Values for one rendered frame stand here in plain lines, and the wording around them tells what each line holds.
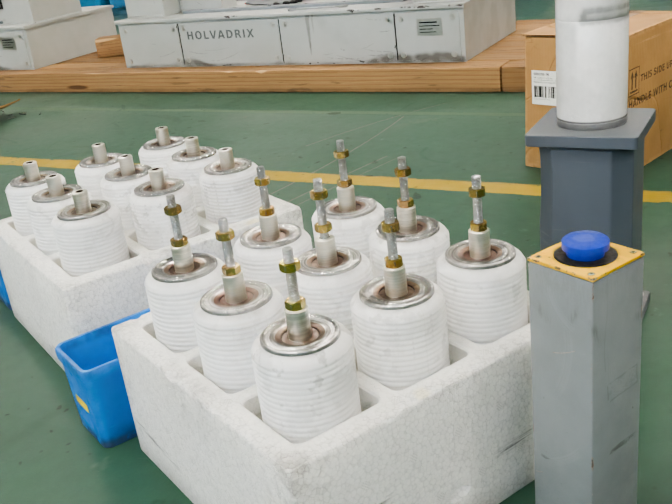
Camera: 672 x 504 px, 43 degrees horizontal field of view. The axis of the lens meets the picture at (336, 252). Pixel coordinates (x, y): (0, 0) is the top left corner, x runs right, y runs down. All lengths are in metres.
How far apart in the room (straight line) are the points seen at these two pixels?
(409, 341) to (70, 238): 0.58
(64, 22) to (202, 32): 0.96
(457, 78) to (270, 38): 0.75
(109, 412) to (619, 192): 0.72
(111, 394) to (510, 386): 0.51
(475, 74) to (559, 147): 1.59
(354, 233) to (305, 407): 0.34
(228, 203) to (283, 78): 1.77
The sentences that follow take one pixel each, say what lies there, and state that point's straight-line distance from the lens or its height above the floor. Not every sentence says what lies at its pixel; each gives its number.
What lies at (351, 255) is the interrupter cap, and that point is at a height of 0.25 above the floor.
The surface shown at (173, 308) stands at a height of 0.23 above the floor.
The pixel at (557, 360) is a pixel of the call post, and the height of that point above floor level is 0.22.
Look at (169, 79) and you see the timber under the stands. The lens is 3.35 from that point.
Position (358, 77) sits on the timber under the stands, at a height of 0.05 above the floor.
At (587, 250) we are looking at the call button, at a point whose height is 0.33.
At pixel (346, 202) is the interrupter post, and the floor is 0.26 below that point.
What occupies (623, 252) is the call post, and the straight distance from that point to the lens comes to 0.76.
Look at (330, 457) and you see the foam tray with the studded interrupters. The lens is 0.76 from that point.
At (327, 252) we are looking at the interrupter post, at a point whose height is 0.27.
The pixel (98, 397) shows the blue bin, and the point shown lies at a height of 0.08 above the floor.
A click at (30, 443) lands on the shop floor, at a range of 1.22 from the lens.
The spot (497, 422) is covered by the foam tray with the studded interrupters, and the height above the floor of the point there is 0.11.
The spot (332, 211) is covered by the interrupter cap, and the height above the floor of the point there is 0.25.
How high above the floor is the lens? 0.62
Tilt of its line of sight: 23 degrees down
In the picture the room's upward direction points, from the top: 7 degrees counter-clockwise
